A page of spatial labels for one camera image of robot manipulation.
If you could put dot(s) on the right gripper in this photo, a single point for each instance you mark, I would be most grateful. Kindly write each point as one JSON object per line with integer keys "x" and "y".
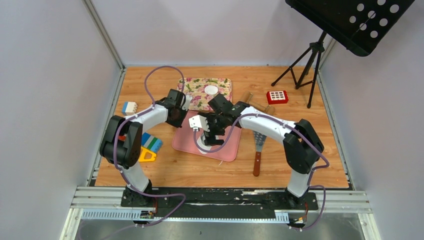
{"x": 210, "y": 139}

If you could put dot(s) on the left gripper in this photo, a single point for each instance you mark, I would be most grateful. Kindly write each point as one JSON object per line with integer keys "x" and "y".
{"x": 180, "y": 124}

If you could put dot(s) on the white dough ball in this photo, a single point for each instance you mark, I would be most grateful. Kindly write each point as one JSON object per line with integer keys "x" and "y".
{"x": 201, "y": 146}

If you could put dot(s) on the pink plastic tray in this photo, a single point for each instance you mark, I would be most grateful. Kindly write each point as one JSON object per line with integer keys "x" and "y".
{"x": 183, "y": 141}

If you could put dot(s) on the floral cutting mat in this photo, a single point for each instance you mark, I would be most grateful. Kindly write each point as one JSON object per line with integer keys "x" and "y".
{"x": 194, "y": 87}

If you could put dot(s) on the wooden double-ended roller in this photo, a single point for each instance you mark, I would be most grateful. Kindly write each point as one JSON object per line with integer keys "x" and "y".
{"x": 247, "y": 97}

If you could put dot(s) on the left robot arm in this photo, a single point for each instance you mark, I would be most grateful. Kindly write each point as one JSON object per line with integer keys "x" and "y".
{"x": 122, "y": 142}

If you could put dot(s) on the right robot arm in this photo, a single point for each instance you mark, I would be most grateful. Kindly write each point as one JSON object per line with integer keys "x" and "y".
{"x": 302, "y": 146}

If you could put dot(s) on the flat white dough wrapper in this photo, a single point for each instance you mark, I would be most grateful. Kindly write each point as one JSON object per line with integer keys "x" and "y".
{"x": 211, "y": 90}

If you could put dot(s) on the blue green toy brick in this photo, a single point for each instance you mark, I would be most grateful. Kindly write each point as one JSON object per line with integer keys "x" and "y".
{"x": 151, "y": 142}

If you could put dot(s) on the small blue white card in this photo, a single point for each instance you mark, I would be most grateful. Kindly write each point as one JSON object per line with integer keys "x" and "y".
{"x": 129, "y": 108}

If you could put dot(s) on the yellow triangular toy block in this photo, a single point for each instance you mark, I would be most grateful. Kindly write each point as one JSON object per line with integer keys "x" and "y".
{"x": 147, "y": 155}

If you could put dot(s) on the red grid box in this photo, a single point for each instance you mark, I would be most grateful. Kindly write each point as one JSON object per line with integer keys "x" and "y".
{"x": 277, "y": 97}

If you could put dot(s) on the black music stand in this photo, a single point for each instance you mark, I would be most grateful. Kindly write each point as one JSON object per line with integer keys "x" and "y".
{"x": 358, "y": 25}

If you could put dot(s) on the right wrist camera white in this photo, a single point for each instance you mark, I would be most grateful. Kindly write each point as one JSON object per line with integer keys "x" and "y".
{"x": 199, "y": 122}

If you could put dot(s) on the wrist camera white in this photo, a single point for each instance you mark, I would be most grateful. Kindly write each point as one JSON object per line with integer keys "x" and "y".
{"x": 186, "y": 102}
{"x": 199, "y": 122}

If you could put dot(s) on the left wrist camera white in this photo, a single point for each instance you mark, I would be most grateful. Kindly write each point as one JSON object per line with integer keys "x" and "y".
{"x": 186, "y": 102}

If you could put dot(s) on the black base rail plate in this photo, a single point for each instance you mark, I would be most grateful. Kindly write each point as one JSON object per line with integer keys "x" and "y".
{"x": 219, "y": 203}

